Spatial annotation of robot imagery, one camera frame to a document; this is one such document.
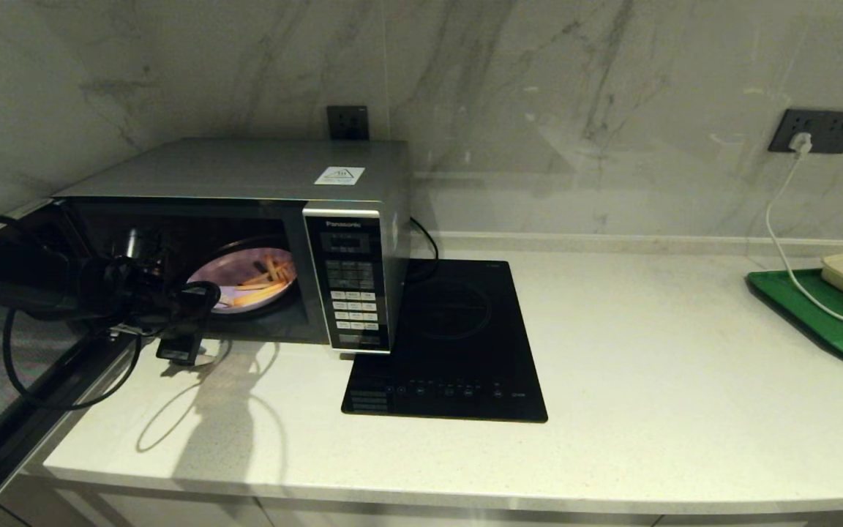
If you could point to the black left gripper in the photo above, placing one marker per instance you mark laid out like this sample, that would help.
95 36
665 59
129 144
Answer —
151 300

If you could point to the lilac round plate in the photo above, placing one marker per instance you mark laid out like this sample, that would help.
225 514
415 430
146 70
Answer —
235 265

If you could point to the glass microwave turntable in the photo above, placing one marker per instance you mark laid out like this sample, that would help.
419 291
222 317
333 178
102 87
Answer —
284 306

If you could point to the silver microwave oven body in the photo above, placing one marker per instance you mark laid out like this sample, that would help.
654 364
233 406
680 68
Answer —
246 168

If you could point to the orange french fry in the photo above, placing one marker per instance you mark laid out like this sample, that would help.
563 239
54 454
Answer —
282 271
240 303
271 267
260 294
253 279
268 285

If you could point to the white warning sticker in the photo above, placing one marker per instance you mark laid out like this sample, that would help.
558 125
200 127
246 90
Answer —
339 176

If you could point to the black induction cooktop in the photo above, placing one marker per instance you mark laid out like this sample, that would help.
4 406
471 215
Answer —
465 329

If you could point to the white power plug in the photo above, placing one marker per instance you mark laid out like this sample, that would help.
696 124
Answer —
800 144

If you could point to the green plastic tray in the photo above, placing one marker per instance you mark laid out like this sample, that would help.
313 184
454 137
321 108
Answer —
831 340

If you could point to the small dark wall outlet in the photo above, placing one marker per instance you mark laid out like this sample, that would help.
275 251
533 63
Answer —
348 122

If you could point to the wide dark wall outlet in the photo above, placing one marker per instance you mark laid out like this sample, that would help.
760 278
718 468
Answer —
831 132

